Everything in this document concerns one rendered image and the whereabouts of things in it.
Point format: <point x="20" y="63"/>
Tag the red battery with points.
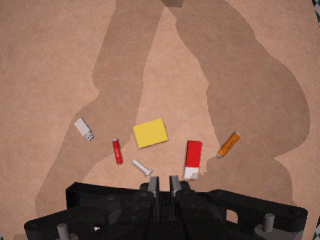
<point x="117" y="151"/>

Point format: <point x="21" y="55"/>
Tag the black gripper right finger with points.
<point x="264" y="219"/>

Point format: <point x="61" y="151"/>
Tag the yellow flat square pad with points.
<point x="150" y="133"/>

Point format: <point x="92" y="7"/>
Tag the orange aa battery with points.
<point x="229" y="143"/>

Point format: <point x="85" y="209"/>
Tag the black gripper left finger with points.
<point x="77" y="223"/>

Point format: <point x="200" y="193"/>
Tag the black three-compartment bin rack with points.
<point x="90" y="191"/>

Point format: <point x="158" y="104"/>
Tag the red and white eraser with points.
<point x="192" y="159"/>

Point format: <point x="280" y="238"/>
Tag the white usb stick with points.
<point x="83" y="129"/>

